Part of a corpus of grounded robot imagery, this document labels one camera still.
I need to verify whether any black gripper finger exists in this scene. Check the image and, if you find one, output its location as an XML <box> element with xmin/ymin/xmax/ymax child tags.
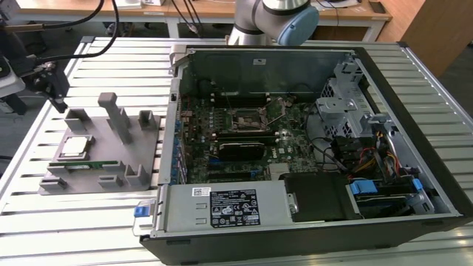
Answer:
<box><xmin>49</xmin><ymin>96</ymin><xmax>69</xmax><ymax>114</ymax></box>

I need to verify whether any silver CPU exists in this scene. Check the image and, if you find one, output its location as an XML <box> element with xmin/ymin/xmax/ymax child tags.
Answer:
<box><xmin>60</xmin><ymin>136</ymin><xmax>92</xmax><ymax>157</ymax></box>

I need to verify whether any metal socket cover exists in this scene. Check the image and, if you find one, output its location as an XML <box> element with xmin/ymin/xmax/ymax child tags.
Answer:
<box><xmin>264</xmin><ymin>95</ymin><xmax>288</xmax><ymax>119</ymax></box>

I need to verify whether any CPU socket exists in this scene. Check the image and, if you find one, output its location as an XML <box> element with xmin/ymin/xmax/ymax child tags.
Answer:
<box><xmin>230</xmin><ymin>108</ymin><xmax>269</xmax><ymax>131</ymax></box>

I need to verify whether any grey parts rack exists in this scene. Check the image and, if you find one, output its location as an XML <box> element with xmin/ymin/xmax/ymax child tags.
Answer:
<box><xmin>37</xmin><ymin>92</ymin><xmax>164</xmax><ymax>196</ymax></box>

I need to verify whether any green RAM stick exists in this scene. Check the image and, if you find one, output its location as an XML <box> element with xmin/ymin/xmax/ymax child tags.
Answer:
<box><xmin>49</xmin><ymin>160</ymin><xmax>121</xmax><ymax>170</ymax></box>

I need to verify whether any white box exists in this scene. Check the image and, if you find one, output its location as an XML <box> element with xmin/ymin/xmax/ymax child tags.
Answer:
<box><xmin>112</xmin><ymin>0</ymin><xmax>144</xmax><ymax>11</ymax></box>

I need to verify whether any blue case latch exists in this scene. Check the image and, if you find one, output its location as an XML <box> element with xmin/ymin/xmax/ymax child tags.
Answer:
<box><xmin>133</xmin><ymin>199</ymin><xmax>158</xmax><ymax>219</ymax></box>

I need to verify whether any silver power supply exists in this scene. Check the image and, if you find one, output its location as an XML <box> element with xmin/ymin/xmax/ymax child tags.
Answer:
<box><xmin>161</xmin><ymin>183</ymin><xmax>293</xmax><ymax>231</ymax></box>

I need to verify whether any silver chipset heat sink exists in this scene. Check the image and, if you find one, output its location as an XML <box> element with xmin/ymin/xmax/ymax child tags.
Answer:
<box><xmin>268</xmin><ymin>163</ymin><xmax>289</xmax><ymax>177</ymax></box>

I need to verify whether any green motherboard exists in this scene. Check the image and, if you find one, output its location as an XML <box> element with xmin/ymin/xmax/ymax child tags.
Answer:
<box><xmin>178</xmin><ymin>94</ymin><xmax>322</xmax><ymax>185</ymax></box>

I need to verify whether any metal disk bay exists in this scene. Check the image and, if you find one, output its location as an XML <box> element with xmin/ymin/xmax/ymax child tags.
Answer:
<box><xmin>314</xmin><ymin>62</ymin><xmax>374</xmax><ymax>139</ymax></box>

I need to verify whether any black PC case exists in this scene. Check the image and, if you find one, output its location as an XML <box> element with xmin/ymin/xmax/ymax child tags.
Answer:
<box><xmin>138</xmin><ymin>44</ymin><xmax>470</xmax><ymax>265</ymax></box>

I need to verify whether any black plastic shroud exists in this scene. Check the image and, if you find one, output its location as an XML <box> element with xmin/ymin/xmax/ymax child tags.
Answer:
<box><xmin>278</xmin><ymin>171</ymin><xmax>358</xmax><ymax>223</ymax></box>

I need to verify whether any hard disk in blue carrier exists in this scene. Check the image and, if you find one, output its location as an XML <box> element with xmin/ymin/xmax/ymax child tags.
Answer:
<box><xmin>346</xmin><ymin>179</ymin><xmax>413</xmax><ymax>219</ymax></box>

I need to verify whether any wooden cabinet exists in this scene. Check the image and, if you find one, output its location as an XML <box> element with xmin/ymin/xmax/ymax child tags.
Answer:
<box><xmin>376</xmin><ymin>0</ymin><xmax>473</xmax><ymax>78</ymax></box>

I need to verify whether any wooden desk white frame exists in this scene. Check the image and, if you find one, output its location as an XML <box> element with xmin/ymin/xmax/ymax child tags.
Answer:
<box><xmin>165</xmin><ymin>0</ymin><xmax>393</xmax><ymax>42</ymax></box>
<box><xmin>0</xmin><ymin>0</ymin><xmax>169</xmax><ymax>23</ymax></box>

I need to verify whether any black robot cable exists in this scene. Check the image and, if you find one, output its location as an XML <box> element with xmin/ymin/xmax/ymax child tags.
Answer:
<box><xmin>34</xmin><ymin>0</ymin><xmax>121</xmax><ymax>60</ymax></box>

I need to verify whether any silver case handle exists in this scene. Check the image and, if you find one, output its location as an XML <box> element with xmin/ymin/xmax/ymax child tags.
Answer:
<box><xmin>168</xmin><ymin>44</ymin><xmax>190</xmax><ymax>76</ymax></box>

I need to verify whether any wire locking lever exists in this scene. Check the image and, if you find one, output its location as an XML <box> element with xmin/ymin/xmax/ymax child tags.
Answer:
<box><xmin>270</xmin><ymin>110</ymin><xmax>293</xmax><ymax>125</ymax></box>

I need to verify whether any black wire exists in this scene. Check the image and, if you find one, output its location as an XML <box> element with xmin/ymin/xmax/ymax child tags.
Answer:
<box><xmin>309</xmin><ymin>137</ymin><xmax>348</xmax><ymax>172</ymax></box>

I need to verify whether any yellow orange wire bundle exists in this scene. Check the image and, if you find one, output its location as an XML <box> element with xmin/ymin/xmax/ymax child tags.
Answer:
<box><xmin>350</xmin><ymin>131</ymin><xmax>402</xmax><ymax>178</ymax></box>

